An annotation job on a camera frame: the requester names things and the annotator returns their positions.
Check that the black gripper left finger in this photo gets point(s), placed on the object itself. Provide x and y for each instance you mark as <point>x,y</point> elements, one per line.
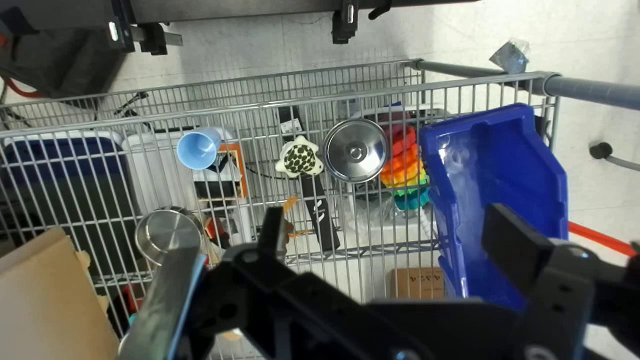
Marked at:
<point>272,232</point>

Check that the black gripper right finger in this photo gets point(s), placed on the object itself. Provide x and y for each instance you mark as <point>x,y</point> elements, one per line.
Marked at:
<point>516,249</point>

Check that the round steel pot lid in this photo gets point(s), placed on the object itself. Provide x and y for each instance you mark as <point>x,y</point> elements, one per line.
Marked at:
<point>354,151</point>

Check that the small steel pan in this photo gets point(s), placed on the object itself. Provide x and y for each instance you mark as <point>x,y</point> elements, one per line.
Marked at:
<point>167,228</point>

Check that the blue plastic storage bin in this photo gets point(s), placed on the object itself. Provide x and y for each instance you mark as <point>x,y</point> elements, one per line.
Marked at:
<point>483,158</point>

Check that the light blue plastic cup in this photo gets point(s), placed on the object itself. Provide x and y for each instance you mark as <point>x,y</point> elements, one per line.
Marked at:
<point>199,148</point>

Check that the rainbow stacking toy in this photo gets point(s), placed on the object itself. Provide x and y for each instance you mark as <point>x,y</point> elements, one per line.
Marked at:
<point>404,172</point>

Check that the brown cardboard box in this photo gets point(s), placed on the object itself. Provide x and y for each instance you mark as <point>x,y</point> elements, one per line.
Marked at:
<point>49,307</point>

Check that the wire shelf rack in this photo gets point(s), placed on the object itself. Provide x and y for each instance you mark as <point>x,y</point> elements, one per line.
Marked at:
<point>97,165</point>

